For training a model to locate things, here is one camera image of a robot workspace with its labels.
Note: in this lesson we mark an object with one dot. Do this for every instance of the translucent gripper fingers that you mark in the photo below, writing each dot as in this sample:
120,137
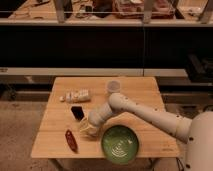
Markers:
93,135

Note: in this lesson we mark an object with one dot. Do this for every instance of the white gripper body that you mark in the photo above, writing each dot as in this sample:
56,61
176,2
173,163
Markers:
86,127

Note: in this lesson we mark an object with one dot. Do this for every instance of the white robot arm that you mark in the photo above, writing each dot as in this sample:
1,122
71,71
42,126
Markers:
197,133

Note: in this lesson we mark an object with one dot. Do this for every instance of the black standing eraser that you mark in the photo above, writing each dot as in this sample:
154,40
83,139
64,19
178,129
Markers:
77,112

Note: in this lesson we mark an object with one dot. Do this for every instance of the green round plate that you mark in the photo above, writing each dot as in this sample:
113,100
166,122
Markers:
120,144

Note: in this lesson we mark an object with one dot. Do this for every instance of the translucent plastic cup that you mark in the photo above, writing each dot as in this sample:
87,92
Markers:
113,86

